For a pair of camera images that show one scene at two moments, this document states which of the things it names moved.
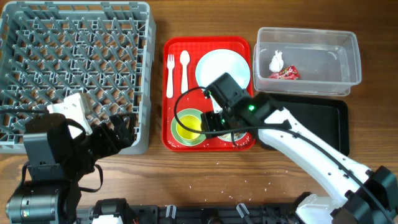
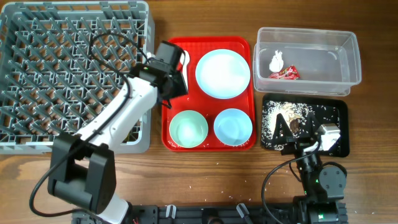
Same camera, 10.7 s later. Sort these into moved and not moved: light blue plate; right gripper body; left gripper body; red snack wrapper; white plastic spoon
Moved: left gripper body; right gripper body
Not moved: red snack wrapper; white plastic spoon; light blue plate
